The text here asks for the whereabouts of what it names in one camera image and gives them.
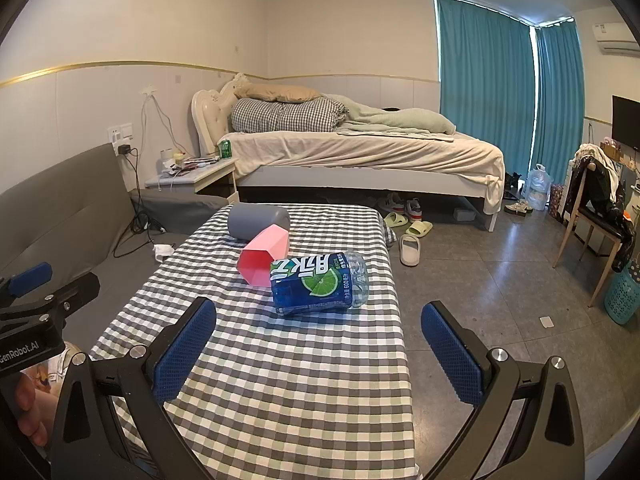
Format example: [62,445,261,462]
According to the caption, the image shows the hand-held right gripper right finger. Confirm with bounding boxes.
[420,301,586,480]

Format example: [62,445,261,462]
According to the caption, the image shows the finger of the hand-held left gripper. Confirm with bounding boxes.
[0,261,54,307]
[0,272,101,332]

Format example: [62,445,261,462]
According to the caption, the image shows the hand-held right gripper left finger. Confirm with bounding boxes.
[47,296,218,480]

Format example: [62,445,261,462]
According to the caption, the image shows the pink cup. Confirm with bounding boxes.
[237,225,292,288]

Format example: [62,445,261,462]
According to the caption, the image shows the grey cup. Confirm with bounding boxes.
[227,203,291,242]

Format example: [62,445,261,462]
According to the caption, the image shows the person's left hand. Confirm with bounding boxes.
[14,371,59,447]

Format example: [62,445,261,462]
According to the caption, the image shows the grey sofa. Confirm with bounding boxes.
[0,142,232,342]

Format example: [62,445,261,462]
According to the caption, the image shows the white slipper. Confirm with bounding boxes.
[399,234,422,267]

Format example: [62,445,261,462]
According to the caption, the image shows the checkered tablecloth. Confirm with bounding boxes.
[90,204,421,480]

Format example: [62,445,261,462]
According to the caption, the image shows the blue label plastic bottle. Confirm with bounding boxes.
[270,250,371,317]

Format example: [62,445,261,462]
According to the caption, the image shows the white nightstand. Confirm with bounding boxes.
[145,155,241,206]

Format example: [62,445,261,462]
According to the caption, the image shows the teal laundry basket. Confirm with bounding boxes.
[604,255,640,325]

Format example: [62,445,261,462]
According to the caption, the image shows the wooden chair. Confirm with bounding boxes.
[552,157,636,309]

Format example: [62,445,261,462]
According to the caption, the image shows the clear water jug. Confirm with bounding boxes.
[525,164,551,211]

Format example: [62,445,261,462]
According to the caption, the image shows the patterned gift bag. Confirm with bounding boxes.
[549,182,566,219]

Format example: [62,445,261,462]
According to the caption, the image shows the white bed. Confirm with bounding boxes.
[191,72,507,233]

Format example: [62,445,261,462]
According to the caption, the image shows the clothes pile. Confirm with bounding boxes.
[569,142,635,274]

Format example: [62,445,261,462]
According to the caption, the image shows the light green blanket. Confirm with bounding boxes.
[336,95,457,137]

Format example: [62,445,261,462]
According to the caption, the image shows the checkered quilt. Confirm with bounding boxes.
[230,96,349,135]

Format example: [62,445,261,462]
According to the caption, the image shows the wide teal curtain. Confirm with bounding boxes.
[434,0,537,177]

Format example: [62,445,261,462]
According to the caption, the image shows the narrow teal curtain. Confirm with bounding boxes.
[530,17,586,182]

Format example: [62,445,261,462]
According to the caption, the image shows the beige pillow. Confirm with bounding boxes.
[239,82,323,104]

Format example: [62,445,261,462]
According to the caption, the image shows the black television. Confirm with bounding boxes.
[611,95,640,152]

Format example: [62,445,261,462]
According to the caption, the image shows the white air conditioner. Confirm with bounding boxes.
[592,22,640,57]

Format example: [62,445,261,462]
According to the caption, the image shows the black cable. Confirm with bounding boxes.
[112,152,167,259]

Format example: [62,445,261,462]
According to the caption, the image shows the white wall socket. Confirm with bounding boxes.
[106,122,135,145]

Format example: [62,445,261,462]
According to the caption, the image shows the white cable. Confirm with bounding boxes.
[140,91,189,161]

